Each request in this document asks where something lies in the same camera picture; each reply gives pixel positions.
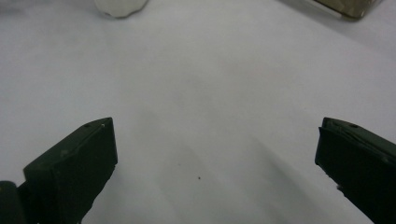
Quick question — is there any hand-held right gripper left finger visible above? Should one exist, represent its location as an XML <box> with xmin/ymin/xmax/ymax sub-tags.
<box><xmin>22</xmin><ymin>117</ymin><xmax>119</xmax><ymax>224</ymax></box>

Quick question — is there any white bottle with blue pump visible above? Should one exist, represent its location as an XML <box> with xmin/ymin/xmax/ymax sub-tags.
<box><xmin>93</xmin><ymin>0</ymin><xmax>149</xmax><ymax>19</ymax></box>

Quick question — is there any white table mat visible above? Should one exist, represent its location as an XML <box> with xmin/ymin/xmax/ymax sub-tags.
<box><xmin>0</xmin><ymin>0</ymin><xmax>396</xmax><ymax>224</ymax></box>

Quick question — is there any metal mesh basket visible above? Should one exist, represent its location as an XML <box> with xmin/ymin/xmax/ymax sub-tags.
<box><xmin>312</xmin><ymin>0</ymin><xmax>385</xmax><ymax>20</ymax></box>

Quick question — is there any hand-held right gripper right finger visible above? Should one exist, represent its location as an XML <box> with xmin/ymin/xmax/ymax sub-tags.
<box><xmin>314</xmin><ymin>117</ymin><xmax>396</xmax><ymax>224</ymax></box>

